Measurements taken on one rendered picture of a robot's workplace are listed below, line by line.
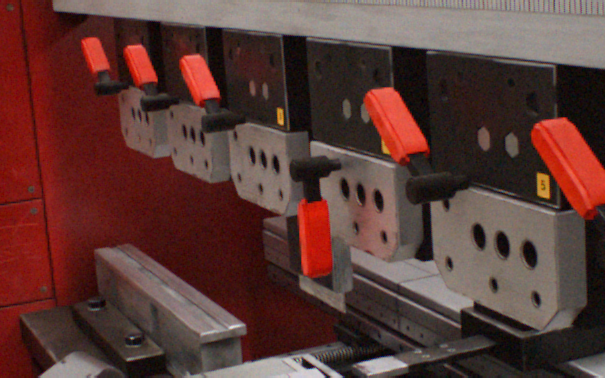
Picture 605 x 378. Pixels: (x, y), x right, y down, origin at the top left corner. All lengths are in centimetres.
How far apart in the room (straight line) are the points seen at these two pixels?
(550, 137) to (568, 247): 10
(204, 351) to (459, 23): 78
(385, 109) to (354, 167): 14
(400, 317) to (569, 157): 93
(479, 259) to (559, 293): 9
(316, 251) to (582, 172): 37
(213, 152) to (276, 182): 17
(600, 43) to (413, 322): 89
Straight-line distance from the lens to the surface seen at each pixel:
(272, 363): 125
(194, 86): 118
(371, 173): 93
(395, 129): 81
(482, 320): 128
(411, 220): 91
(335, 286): 112
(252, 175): 116
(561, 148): 66
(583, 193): 64
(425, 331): 151
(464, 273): 83
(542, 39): 72
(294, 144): 108
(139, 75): 136
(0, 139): 193
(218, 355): 150
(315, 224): 97
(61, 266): 198
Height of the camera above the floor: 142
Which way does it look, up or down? 12 degrees down
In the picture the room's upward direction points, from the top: 4 degrees counter-clockwise
